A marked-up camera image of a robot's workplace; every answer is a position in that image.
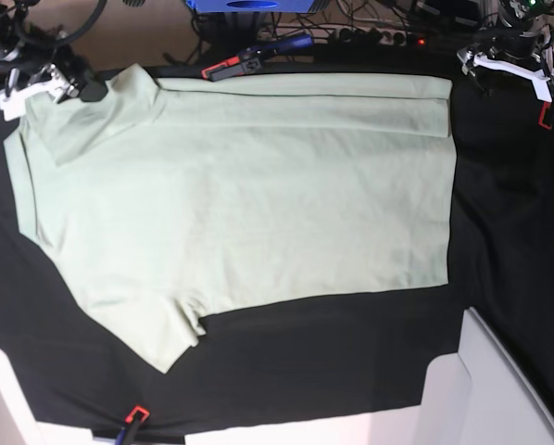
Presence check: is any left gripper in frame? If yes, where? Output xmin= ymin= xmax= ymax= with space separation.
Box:
xmin=457 ymin=27 xmax=554 ymax=101

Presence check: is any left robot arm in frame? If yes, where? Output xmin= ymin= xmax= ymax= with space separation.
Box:
xmin=457 ymin=1 xmax=554 ymax=103

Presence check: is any red black clamp top centre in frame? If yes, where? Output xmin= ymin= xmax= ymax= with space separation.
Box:
xmin=201 ymin=33 xmax=313 ymax=82

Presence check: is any red blue clamp bottom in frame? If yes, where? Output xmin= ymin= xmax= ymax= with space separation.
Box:
xmin=114 ymin=405 xmax=150 ymax=445

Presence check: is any red black clamp right edge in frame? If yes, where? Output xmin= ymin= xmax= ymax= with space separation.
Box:
xmin=537 ymin=101 xmax=554 ymax=131

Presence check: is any white table frame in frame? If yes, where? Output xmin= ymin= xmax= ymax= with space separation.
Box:
xmin=0 ymin=350 xmax=45 ymax=444
xmin=422 ymin=308 xmax=554 ymax=445

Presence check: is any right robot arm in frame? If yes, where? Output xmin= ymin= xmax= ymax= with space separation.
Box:
xmin=0 ymin=1 xmax=108 ymax=121

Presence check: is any light green T-shirt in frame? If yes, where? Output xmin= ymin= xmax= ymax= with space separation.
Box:
xmin=4 ymin=66 xmax=456 ymax=373

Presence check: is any white table frame right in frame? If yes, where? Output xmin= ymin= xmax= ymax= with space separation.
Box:
xmin=422 ymin=308 xmax=554 ymax=445

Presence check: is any black power strip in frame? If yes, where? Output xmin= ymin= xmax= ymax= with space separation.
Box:
xmin=327 ymin=27 xmax=428 ymax=48

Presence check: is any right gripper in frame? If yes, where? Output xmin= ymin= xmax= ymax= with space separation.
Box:
xmin=0 ymin=64 xmax=108 ymax=121

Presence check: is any white table frame left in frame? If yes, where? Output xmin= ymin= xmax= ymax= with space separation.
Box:
xmin=0 ymin=350 xmax=45 ymax=444

